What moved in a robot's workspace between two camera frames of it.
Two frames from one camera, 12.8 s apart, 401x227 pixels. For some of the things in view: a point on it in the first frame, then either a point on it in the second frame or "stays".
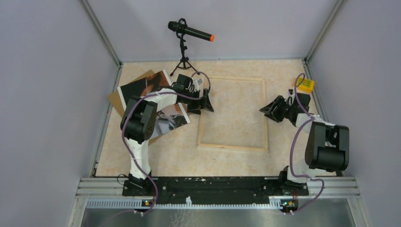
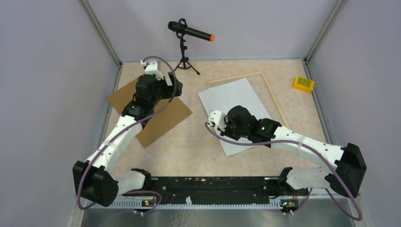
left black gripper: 204,103 → 176,86
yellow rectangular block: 306,86 stays
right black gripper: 271,113 → 226,133
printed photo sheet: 166,120 → 222,99
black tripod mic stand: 184,63 stays
